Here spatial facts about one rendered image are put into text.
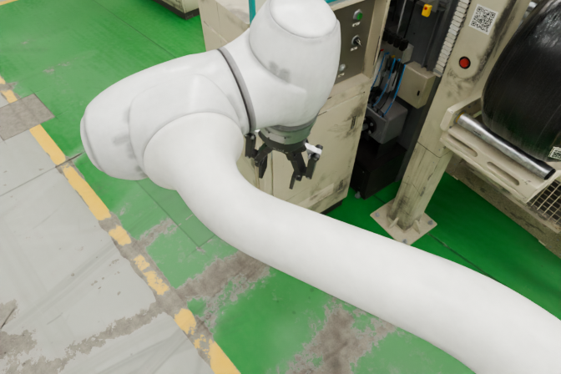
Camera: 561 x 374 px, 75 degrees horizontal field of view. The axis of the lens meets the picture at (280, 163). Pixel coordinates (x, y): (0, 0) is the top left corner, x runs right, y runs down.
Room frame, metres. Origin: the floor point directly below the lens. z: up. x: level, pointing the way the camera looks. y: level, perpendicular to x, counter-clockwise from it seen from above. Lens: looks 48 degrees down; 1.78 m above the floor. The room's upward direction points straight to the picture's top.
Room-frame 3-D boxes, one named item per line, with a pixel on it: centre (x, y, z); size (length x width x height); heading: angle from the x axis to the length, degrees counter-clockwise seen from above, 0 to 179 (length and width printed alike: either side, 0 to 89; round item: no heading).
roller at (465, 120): (0.89, -0.76, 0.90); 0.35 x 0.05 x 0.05; 35
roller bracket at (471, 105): (1.12, -0.77, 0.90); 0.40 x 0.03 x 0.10; 125
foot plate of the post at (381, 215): (1.17, -0.71, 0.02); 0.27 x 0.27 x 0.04; 35
